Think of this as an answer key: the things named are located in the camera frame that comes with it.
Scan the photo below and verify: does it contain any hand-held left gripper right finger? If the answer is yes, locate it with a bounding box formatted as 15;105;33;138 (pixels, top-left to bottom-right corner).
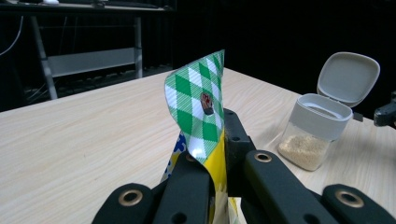
223;107;340;224

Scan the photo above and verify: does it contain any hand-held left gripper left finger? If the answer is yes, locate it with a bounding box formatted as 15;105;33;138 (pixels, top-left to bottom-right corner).
152;151;217;224

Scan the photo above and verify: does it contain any yellow green checked snack pouch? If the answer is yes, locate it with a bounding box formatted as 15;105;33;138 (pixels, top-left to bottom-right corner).
160;49;241;224

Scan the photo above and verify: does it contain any white hanging cable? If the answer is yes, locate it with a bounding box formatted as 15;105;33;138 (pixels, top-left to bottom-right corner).
0;15;24;58

